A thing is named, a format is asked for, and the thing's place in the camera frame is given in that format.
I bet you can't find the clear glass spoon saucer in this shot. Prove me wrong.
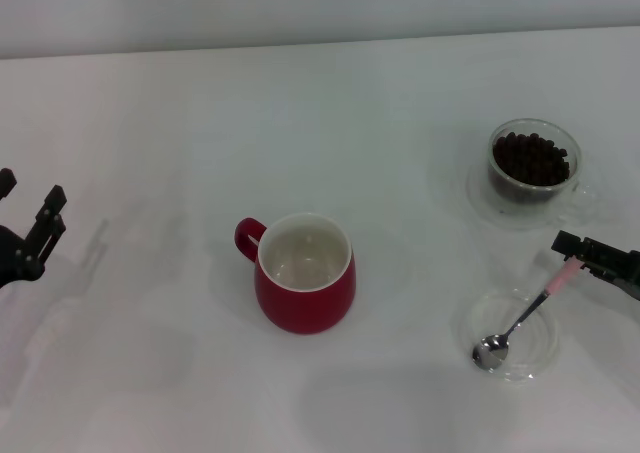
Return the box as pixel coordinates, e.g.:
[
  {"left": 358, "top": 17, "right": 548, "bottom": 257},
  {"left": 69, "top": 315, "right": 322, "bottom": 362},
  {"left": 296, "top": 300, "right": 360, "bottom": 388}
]
[{"left": 451, "top": 287, "right": 560, "bottom": 384}]

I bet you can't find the pink handled metal spoon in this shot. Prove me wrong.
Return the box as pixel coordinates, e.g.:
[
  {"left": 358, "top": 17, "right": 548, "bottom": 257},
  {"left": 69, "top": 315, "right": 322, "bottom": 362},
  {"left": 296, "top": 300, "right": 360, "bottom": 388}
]
[{"left": 471, "top": 259, "right": 582, "bottom": 373}]

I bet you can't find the clear glass cup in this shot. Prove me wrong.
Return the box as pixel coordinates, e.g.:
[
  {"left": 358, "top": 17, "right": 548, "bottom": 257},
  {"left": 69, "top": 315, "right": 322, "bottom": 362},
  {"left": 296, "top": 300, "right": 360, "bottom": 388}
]
[{"left": 487, "top": 118, "right": 599, "bottom": 224}]

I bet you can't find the red ceramic mug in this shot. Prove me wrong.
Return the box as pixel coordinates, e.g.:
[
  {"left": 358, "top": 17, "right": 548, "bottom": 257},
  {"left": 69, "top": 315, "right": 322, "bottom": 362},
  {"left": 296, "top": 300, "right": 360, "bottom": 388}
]
[{"left": 233, "top": 211, "right": 359, "bottom": 335}]

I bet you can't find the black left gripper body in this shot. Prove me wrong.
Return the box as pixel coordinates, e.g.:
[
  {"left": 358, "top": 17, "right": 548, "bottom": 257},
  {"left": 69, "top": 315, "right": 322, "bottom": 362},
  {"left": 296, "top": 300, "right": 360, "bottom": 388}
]
[{"left": 0, "top": 225, "right": 26, "bottom": 289}]

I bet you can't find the glass saucer under cup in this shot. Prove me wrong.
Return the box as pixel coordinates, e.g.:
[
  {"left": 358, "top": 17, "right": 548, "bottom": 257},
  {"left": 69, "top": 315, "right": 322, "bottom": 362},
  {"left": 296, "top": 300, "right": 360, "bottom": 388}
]
[{"left": 466, "top": 161, "right": 609, "bottom": 232}]

